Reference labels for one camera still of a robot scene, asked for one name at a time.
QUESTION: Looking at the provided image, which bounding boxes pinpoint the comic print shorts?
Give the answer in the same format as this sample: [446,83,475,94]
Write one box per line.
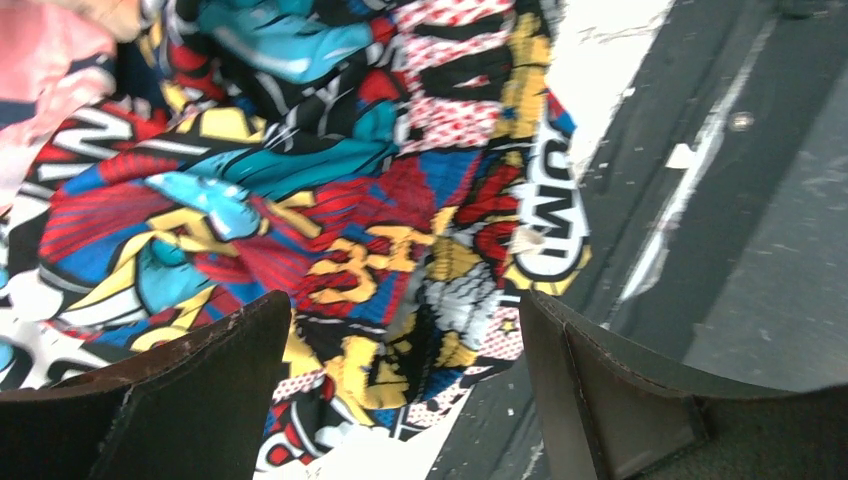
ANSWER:
[1,1,591,479]

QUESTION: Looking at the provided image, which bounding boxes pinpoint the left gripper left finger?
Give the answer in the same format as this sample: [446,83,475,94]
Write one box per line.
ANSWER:
[1,291,291,479]

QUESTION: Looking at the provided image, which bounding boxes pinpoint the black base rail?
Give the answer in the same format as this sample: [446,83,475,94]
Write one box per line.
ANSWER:
[430,1,847,479]

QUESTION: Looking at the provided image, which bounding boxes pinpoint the pink white navy garment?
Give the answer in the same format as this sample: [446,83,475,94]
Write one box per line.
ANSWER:
[1,1,140,211]

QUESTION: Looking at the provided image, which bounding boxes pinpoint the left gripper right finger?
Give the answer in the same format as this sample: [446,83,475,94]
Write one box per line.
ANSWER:
[520,291,847,479]

